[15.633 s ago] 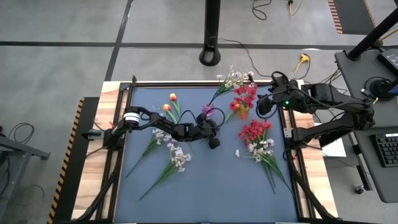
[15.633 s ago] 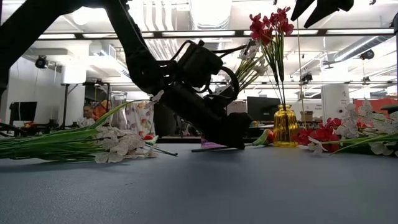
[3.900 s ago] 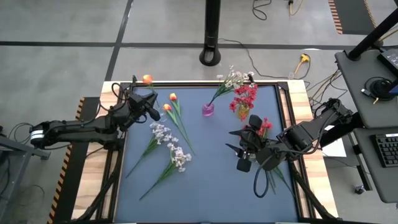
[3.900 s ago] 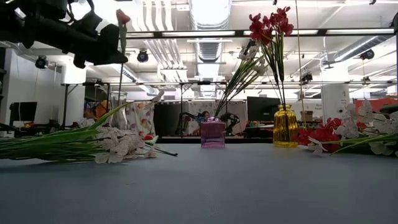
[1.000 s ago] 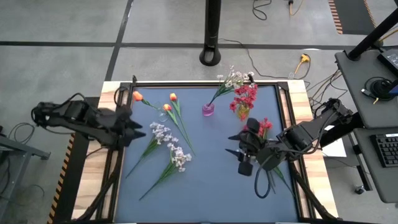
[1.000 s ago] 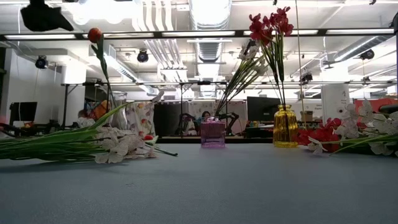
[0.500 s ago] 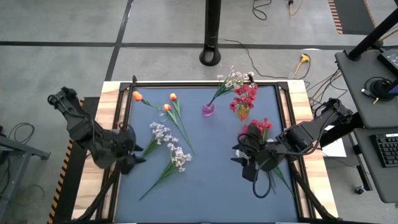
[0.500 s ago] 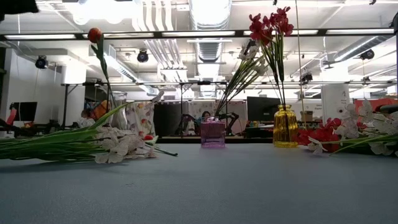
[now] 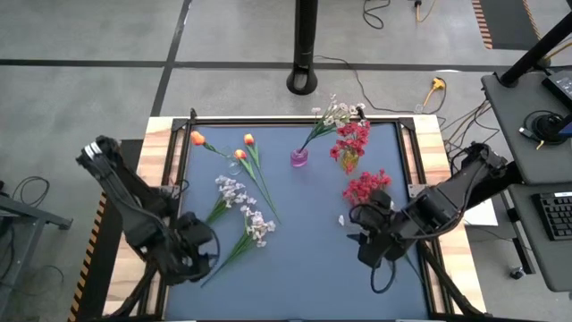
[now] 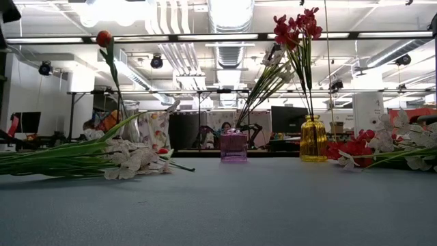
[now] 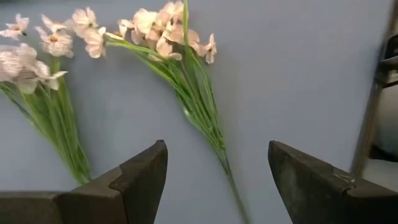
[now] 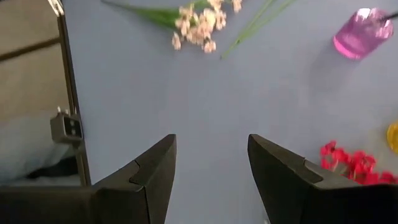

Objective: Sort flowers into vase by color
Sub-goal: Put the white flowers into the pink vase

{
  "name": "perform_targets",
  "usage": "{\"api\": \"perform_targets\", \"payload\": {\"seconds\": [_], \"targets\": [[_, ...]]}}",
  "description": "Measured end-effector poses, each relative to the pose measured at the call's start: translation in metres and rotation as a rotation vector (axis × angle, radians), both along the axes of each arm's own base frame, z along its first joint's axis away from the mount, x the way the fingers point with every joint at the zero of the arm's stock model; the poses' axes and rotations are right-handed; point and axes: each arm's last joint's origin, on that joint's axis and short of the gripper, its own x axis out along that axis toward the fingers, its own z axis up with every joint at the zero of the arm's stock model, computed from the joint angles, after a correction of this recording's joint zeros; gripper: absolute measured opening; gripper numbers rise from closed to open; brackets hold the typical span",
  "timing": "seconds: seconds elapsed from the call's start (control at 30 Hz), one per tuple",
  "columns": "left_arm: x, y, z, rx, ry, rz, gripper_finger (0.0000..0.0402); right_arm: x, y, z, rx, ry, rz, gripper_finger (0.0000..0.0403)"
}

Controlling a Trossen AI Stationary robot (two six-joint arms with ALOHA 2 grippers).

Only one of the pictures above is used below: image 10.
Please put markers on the white artificial flower bunch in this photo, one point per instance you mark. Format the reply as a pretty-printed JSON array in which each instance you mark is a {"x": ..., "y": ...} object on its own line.
[
  {"x": 256, "y": 97},
  {"x": 134, "y": 164},
  {"x": 116, "y": 129},
  {"x": 385, "y": 136}
]

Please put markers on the pink ribbed glass vase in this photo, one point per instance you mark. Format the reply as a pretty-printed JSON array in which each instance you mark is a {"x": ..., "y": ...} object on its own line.
[{"x": 233, "y": 147}]

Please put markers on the clear glass vase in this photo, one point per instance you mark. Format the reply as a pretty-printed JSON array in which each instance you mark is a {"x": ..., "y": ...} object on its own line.
[{"x": 131, "y": 109}]

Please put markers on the yellow ribbed glass vase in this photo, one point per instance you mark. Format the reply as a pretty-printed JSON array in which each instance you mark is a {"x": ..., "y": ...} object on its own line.
[{"x": 313, "y": 140}]

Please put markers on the person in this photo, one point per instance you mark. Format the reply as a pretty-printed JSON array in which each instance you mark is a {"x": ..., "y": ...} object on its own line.
[
  {"x": 89, "y": 126},
  {"x": 226, "y": 126}
]

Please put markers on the black partition panel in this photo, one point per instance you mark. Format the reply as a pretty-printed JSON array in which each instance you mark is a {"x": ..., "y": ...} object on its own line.
[{"x": 179, "y": 126}]

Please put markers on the floral curtain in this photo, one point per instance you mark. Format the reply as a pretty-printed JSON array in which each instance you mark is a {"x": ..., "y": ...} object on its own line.
[
  {"x": 153, "y": 130},
  {"x": 261, "y": 118}
]

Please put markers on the large black monitor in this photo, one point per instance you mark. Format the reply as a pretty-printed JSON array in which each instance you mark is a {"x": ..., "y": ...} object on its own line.
[{"x": 288, "y": 119}]

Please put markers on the brown cardboard box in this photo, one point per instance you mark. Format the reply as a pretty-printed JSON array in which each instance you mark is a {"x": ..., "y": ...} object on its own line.
[{"x": 338, "y": 127}]

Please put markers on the white pillar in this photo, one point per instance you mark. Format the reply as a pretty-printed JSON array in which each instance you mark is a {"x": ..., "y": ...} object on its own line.
[{"x": 367, "y": 109}]

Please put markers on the small black monitor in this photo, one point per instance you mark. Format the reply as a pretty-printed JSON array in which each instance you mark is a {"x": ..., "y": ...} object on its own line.
[{"x": 29, "y": 123}]

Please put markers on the orange partition screen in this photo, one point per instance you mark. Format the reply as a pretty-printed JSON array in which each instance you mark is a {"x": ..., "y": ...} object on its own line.
[{"x": 423, "y": 111}]

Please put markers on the black rig frame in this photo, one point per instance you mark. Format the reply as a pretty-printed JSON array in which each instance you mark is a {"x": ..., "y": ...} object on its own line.
[{"x": 263, "y": 36}]

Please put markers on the black background stand frame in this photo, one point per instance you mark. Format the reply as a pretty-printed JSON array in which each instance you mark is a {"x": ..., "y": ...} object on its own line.
[{"x": 72, "y": 99}]

